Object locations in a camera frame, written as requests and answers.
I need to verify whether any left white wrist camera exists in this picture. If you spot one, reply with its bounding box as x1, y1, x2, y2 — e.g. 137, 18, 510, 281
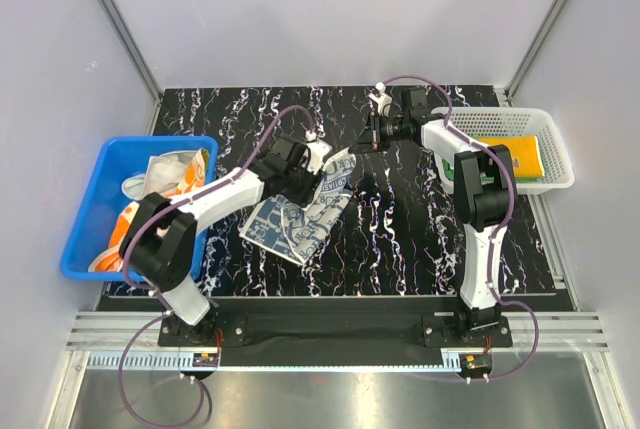
305, 130, 332, 174

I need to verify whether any purple cable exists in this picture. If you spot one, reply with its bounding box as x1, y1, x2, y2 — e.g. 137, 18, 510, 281
116, 105, 316, 424
382, 74, 539, 383

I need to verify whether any green microfiber towel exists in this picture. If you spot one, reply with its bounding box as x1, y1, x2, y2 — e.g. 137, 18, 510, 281
439, 134, 546, 184

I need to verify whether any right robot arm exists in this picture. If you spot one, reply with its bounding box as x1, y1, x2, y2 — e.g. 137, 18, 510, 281
350, 82, 517, 346

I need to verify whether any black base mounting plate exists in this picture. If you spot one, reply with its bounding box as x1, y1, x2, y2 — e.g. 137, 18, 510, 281
158, 296, 513, 371

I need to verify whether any blue white patterned towel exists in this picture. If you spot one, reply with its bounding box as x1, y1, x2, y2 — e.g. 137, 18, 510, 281
240, 149, 356, 265

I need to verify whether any white perforated plastic basket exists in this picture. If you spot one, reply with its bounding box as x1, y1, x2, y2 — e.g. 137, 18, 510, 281
452, 107, 575, 195

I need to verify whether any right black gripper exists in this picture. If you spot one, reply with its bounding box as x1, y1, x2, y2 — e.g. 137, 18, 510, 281
349, 111, 409, 155

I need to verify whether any cream orange patterned towel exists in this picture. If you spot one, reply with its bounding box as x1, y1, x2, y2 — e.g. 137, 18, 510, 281
88, 148, 210, 273

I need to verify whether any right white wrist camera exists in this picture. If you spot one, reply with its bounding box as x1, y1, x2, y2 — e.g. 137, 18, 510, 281
368, 82, 393, 117

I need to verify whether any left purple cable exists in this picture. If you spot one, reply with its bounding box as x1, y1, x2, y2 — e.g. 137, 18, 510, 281
116, 105, 316, 424

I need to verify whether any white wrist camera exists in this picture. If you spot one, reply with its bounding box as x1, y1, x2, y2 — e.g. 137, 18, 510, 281
368, 82, 393, 117
305, 130, 332, 174

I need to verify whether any blue plastic bin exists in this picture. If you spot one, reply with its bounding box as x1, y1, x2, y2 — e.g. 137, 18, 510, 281
60, 135, 218, 283

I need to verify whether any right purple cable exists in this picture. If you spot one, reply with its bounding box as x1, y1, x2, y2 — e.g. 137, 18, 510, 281
382, 74, 539, 383

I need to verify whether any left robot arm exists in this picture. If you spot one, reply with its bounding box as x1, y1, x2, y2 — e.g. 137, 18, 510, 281
119, 136, 331, 345

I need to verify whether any aluminium frame rail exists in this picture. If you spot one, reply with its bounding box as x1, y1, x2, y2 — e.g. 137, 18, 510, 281
66, 312, 608, 373

